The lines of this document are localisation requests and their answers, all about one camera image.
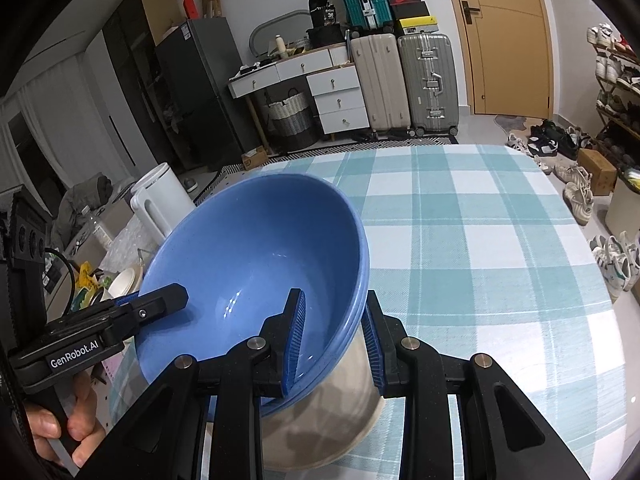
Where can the clear plastic bottle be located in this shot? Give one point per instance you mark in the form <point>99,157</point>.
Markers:
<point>97,227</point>

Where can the red container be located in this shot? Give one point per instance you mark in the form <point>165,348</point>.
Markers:
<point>190,4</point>

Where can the scattered loose shoes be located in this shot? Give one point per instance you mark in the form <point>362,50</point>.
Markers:
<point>575,180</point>

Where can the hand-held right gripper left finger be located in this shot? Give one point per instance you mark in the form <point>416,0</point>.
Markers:
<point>295,345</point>

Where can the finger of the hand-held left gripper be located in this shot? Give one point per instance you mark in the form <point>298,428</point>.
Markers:
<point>150,307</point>
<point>122,301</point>

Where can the black bag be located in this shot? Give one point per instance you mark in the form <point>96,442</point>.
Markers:
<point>325,12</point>

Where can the white dressing desk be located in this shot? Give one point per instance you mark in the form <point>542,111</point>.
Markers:
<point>310,85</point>

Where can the wooden shoe rack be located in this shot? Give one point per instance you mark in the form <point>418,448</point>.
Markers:
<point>607,110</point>

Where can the white bin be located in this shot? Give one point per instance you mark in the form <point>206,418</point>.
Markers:
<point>622,205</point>

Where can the oval desk mirror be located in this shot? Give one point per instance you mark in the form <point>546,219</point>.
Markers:
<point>280,30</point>

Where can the yellow and black shoe box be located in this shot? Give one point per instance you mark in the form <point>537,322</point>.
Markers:
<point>417,26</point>

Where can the patterned floor rug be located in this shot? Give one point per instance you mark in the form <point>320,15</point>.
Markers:
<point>350,146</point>

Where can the wooden door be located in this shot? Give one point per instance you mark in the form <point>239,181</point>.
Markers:
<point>505,35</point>

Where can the small grey mat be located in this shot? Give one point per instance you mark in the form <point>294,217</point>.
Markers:
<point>510,122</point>

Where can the dark jacket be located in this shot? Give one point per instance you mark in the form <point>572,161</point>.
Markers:
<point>85,200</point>

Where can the woven laundry basket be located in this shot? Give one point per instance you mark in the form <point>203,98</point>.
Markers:
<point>292,120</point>

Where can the stack of cream dishes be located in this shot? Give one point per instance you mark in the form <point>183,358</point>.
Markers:
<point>122,282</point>

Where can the black perforated device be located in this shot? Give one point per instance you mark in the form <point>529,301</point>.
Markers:
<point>25,240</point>

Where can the dark grey fridge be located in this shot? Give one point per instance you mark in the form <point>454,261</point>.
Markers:
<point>205,90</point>

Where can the small cardboard box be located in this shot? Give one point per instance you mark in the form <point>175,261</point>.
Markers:
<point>252,160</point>

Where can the tall cardboard panel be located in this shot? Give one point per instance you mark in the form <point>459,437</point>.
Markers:
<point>157,10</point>

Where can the shoe rack with shoes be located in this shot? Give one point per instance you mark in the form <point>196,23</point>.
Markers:
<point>612,67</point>

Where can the bubble wrap sheet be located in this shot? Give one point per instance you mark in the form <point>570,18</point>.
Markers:
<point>125,252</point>

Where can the yellow packet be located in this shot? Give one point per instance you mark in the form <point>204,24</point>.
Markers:
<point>85,277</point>

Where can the person's left hand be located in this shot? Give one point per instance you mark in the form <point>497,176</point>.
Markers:
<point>82,430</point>

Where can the beige suitcase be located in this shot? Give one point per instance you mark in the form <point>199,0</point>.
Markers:
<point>380,85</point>

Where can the teal plaid tablecloth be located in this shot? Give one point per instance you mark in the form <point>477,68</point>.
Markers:
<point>475,270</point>

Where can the dark wardrobe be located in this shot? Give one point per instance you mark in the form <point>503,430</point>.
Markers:
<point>127,85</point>

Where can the silver suitcase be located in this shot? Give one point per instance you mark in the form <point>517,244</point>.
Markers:
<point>427,82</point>

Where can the grey round device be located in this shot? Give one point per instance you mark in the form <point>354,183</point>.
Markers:
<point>190,185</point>

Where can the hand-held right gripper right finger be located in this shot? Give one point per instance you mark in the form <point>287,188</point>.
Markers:
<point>372,355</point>

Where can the cream round plate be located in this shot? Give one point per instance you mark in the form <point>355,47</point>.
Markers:
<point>325,415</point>

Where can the brown cardboard box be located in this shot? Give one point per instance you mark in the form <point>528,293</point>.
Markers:
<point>597,170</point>

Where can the white electric kettle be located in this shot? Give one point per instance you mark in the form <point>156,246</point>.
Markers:
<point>157,200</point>

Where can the cream bottle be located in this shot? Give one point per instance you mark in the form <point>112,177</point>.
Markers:
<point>281,46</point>

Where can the open cardboard box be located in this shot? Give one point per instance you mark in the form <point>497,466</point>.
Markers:
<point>212,2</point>

